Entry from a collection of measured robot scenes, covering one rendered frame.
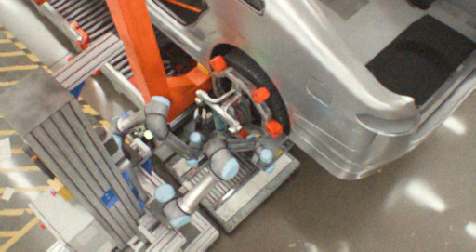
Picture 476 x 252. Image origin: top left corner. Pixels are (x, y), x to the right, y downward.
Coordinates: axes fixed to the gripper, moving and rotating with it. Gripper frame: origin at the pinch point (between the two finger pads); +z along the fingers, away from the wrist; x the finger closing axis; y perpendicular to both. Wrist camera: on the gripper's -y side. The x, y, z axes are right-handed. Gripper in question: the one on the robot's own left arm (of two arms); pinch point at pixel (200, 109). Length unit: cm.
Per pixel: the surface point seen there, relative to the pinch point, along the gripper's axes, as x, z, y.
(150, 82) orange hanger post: -31.7, 5.0, -25.1
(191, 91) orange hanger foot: -10.3, 26.7, 15.7
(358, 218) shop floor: 121, -49, 83
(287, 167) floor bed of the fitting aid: 65, -8, 75
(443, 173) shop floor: 197, -9, 83
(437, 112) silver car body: 148, -24, -34
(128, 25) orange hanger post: -33, 4, -80
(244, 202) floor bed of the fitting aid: 30, -39, 75
